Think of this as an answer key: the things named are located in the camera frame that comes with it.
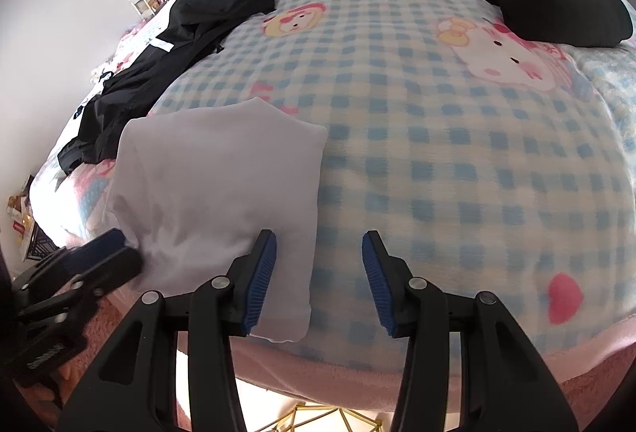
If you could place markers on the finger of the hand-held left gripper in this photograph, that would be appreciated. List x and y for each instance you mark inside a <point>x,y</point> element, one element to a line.
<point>104,278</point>
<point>84,255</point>

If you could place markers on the pink fluffy rug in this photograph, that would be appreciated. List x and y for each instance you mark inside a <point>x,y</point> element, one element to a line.
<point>596,404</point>

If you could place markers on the white shirt navy trim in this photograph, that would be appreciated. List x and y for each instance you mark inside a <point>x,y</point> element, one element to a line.
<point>213,188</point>

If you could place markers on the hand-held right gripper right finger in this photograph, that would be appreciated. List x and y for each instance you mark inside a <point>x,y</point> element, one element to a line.
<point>375,285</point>

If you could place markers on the blue checkered cartoon blanket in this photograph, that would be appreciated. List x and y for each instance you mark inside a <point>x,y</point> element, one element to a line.
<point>447,163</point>

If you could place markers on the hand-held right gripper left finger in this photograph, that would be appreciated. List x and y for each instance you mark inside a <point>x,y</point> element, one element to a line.
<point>263,283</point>

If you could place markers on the black clothes heap white stripe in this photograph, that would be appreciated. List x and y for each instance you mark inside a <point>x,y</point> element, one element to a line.
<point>189,24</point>

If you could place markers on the bedside clutter pile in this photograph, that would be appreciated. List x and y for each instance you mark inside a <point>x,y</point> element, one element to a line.
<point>30,223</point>

